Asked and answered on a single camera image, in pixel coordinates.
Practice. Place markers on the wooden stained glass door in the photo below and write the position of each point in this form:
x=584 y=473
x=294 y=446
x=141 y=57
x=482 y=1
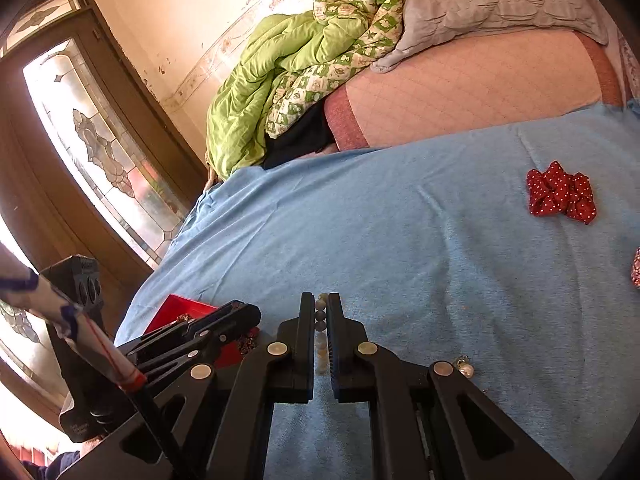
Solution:
x=30 y=135

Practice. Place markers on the green patterned quilt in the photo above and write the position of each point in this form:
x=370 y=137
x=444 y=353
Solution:
x=260 y=85

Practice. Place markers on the grey quilted pillow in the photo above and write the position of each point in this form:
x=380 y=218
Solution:
x=475 y=0

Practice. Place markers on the black cloth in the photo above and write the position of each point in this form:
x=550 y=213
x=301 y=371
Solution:
x=300 y=140

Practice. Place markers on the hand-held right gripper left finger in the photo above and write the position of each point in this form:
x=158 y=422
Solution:
x=295 y=370

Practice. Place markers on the purple rhinestone leaf hair clip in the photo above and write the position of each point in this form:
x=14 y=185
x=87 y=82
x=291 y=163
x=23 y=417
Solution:
x=247 y=345

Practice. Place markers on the pink quilted cushion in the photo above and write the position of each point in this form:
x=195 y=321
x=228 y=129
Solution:
x=450 y=95

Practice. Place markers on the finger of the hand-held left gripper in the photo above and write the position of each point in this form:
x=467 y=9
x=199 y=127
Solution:
x=200 y=347
x=220 y=317

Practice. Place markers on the red box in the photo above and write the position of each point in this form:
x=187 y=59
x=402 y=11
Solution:
x=172 y=307

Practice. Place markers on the blue blanket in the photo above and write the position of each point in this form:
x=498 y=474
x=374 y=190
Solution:
x=400 y=260

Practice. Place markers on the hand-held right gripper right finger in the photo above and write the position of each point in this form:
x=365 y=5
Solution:
x=345 y=370

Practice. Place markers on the white patterned wrapped rod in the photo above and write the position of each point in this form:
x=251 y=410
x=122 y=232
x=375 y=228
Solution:
x=50 y=305

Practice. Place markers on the red checked scrunchie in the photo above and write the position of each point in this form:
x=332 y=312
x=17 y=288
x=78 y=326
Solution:
x=636 y=267

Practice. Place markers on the red polka dot scrunchie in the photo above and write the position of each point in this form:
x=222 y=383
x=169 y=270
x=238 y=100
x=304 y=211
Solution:
x=560 y=190

